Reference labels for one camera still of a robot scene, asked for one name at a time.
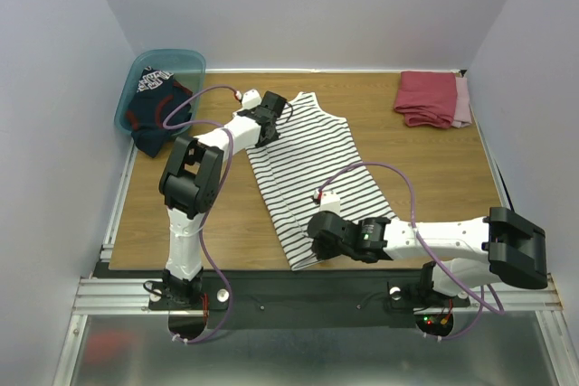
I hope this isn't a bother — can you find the striped white tank top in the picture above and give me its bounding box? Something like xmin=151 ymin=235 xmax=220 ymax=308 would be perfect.
xmin=247 ymin=92 xmax=396 ymax=270

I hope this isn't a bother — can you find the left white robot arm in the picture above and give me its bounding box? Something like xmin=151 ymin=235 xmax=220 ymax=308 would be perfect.
xmin=144 ymin=89 xmax=291 ymax=310

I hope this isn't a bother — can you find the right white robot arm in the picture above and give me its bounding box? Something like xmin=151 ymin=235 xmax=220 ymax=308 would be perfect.
xmin=307 ymin=207 xmax=548 ymax=305

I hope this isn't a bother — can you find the navy blue tank top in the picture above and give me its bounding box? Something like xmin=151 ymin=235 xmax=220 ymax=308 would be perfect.
xmin=124 ymin=67 xmax=193 ymax=158

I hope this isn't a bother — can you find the folded red tank top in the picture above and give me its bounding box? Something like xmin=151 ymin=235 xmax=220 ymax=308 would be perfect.
xmin=394 ymin=71 xmax=458 ymax=129

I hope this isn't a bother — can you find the folded pink tank top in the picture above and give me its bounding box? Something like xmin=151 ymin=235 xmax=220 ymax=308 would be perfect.
xmin=451 ymin=77 xmax=472 ymax=128

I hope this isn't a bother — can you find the teal plastic bin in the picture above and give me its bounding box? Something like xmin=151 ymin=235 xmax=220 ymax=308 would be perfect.
xmin=114 ymin=49 xmax=206 ymax=136

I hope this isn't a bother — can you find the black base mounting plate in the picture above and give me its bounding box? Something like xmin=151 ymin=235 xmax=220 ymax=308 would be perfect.
xmin=148 ymin=269 xmax=470 ymax=330

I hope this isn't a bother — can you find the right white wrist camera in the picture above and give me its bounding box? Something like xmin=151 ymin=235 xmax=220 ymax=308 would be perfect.
xmin=312 ymin=190 xmax=341 ymax=215

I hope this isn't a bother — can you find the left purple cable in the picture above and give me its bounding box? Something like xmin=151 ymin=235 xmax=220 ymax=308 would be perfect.
xmin=161 ymin=85 xmax=243 ymax=346

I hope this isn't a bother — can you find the aluminium frame rail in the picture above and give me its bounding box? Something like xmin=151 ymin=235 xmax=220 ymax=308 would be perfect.
xmin=72 ymin=146 xmax=169 ymax=315

